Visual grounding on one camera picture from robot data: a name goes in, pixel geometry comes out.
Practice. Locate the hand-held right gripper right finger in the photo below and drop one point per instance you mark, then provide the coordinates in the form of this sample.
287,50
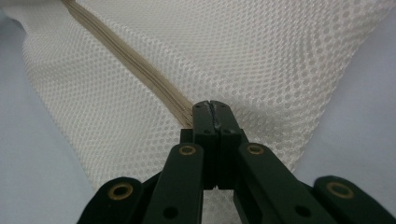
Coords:
229,137

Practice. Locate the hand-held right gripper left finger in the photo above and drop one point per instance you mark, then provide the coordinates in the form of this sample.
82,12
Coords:
204,137

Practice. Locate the white mesh laundry bag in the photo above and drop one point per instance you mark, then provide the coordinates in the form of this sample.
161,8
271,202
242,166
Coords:
249,56

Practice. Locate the light blue table mat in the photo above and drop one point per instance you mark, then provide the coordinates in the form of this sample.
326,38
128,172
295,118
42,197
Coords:
31,140

